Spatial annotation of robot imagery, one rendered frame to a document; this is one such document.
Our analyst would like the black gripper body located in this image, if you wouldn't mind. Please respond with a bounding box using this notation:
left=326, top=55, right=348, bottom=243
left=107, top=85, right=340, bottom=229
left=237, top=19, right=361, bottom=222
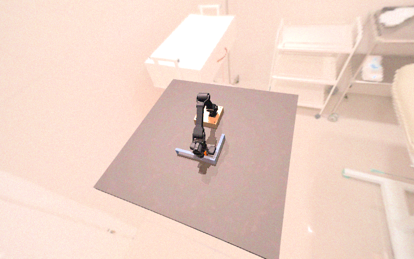
left=190, top=141, right=216, bottom=155

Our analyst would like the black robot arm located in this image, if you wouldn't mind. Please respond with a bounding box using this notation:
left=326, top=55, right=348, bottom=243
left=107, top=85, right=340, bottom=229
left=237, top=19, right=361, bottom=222
left=192, top=93, right=218, bottom=158

